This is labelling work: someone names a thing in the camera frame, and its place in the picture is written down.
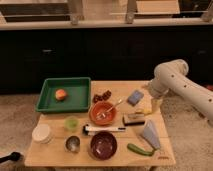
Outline blue sponge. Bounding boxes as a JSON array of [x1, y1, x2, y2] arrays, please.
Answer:
[[127, 90, 144, 106]]

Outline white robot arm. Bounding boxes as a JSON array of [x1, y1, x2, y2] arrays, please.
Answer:
[[148, 59, 213, 127]]

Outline orange bowl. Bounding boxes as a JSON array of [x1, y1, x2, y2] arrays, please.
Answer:
[[89, 101, 117, 126]]

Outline purple bowl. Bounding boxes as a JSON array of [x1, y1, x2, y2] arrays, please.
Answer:
[[90, 131, 117, 160]]

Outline yellow banana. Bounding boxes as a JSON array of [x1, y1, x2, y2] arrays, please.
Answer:
[[135, 108, 152, 115]]

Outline black yellow scrub brush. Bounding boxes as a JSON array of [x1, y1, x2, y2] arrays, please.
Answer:
[[123, 114, 145, 126]]

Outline grey folded cloth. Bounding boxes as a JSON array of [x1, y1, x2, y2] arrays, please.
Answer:
[[141, 120, 161, 149]]

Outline metal fork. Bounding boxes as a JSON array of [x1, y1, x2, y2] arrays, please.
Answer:
[[96, 99, 123, 120]]

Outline wooden table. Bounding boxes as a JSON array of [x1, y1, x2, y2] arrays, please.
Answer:
[[24, 80, 177, 171]]

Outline green cucumber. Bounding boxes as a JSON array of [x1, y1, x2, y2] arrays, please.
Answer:
[[127, 143, 155, 156]]

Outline dark grapes bunch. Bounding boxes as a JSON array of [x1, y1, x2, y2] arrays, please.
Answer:
[[93, 90, 112, 103]]

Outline green plastic tray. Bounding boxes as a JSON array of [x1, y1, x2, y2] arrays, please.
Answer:
[[36, 77, 91, 113]]

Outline green plastic cup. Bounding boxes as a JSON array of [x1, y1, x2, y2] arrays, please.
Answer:
[[64, 116, 78, 132]]

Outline metal cup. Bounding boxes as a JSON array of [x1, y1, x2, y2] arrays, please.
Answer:
[[65, 136, 80, 153]]

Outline orange peach fruit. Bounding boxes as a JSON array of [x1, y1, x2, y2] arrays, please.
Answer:
[[55, 89, 67, 101]]

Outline white stacked plates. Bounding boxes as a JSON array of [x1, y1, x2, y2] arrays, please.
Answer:
[[32, 124, 52, 143]]

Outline black object on floor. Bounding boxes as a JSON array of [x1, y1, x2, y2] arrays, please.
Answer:
[[0, 152, 21, 163]]

